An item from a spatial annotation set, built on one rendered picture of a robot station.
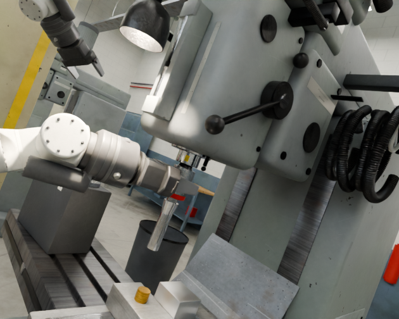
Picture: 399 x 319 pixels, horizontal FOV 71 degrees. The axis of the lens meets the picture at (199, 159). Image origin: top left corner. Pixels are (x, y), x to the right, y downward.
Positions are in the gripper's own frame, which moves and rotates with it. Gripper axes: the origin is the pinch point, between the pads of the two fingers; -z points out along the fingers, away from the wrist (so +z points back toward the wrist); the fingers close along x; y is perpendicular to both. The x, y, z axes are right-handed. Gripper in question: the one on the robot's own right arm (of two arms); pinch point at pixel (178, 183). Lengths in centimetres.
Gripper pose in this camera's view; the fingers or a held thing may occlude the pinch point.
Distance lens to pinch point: 57.3
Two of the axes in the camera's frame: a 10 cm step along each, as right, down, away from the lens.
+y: -3.7, 9.3, -0.2
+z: -8.0, -3.4, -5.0
